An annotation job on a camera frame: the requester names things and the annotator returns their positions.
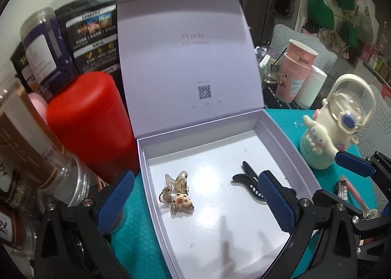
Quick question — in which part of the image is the pink round lid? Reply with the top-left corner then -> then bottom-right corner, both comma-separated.
27,92 -> 49,123

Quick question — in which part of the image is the teal bubble mat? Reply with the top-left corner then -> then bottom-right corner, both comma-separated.
101,108 -> 391,279

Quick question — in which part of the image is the white cup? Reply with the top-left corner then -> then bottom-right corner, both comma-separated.
295,66 -> 328,109

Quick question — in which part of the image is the black hair clip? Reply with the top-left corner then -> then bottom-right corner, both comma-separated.
231,161 -> 294,206

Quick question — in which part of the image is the glass cup with straw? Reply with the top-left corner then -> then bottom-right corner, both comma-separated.
263,47 -> 283,84

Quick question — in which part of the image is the grey leaf-pattern chair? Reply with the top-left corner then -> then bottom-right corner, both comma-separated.
357,86 -> 391,159
272,24 -> 337,75

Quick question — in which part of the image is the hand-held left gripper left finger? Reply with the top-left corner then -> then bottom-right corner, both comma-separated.
33,170 -> 136,279

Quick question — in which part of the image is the row of small bottles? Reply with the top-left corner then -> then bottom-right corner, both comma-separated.
362,48 -> 391,79

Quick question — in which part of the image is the red canister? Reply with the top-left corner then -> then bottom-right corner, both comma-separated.
46,71 -> 140,185

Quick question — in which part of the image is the pink paper cup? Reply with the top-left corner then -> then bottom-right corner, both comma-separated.
288,39 -> 318,67
276,52 -> 314,105

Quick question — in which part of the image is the star hair clip with bear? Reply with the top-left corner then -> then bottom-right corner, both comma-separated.
158,170 -> 195,216

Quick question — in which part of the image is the black lipstick box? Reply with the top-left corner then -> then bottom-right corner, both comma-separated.
335,179 -> 350,202

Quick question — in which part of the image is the clear jar brown label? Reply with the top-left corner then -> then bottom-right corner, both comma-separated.
0,68 -> 90,208

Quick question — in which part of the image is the pink tube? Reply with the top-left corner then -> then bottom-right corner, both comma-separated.
344,175 -> 381,218

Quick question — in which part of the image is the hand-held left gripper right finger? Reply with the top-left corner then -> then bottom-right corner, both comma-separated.
258,170 -> 361,279

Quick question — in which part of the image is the clear jar white label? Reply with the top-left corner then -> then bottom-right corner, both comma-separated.
0,200 -> 39,259

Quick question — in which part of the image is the clear jar purple label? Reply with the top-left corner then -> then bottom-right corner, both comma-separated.
20,7 -> 80,104

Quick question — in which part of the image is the cream kettle-shaped bottle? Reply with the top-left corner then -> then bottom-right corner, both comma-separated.
299,74 -> 377,170

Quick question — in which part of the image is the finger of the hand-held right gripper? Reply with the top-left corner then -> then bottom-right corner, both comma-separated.
313,189 -> 391,237
334,150 -> 391,188

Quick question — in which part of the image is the lavender gift box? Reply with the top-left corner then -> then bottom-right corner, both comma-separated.
113,0 -> 324,279

